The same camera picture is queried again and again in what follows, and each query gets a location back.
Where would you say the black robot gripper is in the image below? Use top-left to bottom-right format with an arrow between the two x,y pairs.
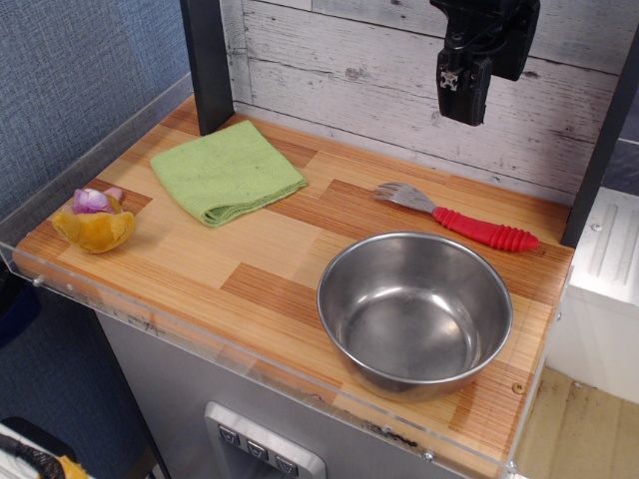
429,0 -> 540,125

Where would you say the red handled metal fork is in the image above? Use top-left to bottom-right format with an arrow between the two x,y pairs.
373,182 -> 540,252

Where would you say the stainless steel pot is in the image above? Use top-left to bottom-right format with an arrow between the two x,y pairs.
317,232 -> 513,401

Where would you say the plush toy sandwich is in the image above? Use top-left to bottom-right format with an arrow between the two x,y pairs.
51,188 -> 136,253

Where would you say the green folded cloth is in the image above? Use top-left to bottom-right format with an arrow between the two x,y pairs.
151,121 -> 307,228

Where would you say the white metal side shelf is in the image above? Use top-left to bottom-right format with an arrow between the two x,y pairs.
545,188 -> 638,403

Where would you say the grey cabinet control panel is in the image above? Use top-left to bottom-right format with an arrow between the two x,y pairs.
204,401 -> 326,478

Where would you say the black yellow object corner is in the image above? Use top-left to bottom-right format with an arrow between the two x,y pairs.
1,417 -> 90,479

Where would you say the dark vertical post right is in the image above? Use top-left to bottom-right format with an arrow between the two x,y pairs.
560,30 -> 638,247

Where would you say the dark vertical post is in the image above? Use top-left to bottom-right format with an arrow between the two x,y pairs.
180,0 -> 235,135
560,30 -> 638,247

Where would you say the dark vertical post left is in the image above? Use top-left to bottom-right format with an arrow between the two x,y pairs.
180,0 -> 235,135

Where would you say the clear acrylic guard rail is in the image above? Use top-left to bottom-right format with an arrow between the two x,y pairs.
15,79 -> 583,478

